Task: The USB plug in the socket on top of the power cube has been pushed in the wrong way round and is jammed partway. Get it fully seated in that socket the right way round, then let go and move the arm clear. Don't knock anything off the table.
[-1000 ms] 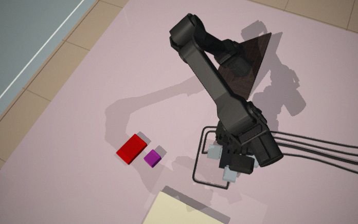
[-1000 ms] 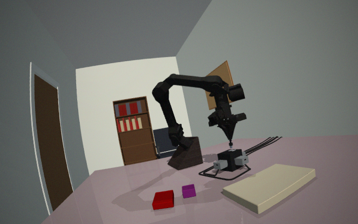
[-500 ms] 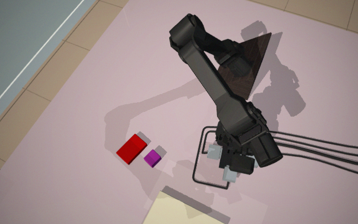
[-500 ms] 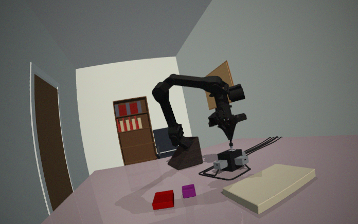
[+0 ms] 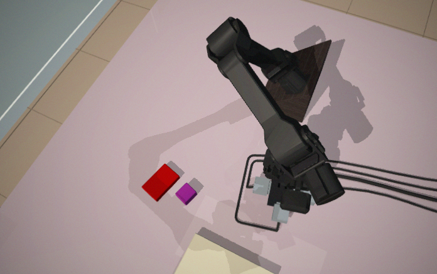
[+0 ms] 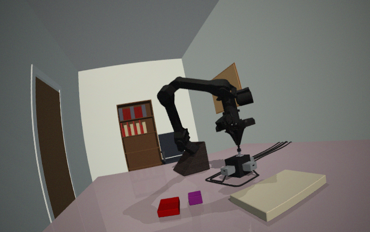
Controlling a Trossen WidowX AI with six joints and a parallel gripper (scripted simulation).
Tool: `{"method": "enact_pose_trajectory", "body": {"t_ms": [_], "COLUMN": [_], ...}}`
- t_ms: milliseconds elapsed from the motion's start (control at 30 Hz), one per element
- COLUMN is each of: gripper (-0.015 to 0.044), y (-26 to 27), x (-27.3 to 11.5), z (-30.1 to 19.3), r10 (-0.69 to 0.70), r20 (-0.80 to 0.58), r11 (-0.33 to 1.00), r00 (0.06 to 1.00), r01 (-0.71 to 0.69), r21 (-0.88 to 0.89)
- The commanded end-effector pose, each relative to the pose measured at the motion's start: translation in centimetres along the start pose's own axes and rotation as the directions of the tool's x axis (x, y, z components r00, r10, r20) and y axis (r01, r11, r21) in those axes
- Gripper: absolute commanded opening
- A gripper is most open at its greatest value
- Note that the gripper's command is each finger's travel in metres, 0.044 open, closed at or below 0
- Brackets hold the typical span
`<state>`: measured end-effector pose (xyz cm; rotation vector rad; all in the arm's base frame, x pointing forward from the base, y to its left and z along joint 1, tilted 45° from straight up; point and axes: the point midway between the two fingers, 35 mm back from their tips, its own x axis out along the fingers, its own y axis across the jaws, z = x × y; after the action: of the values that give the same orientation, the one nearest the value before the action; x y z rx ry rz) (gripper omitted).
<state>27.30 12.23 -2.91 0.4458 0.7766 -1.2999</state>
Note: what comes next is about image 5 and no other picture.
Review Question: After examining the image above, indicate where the purple cube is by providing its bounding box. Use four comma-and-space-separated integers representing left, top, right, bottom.
175, 183, 197, 205

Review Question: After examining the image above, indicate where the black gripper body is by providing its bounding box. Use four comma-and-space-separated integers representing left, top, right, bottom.
280, 177, 311, 214

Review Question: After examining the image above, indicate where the beige flat rectangular block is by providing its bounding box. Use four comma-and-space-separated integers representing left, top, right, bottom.
175, 233, 275, 274

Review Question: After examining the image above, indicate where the red rectangular block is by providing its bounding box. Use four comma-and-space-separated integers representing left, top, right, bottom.
141, 164, 180, 202

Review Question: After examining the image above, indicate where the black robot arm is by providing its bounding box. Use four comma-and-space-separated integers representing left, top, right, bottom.
206, 16, 345, 206

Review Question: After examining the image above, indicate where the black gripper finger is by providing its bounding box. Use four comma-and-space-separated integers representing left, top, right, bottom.
284, 176, 309, 192

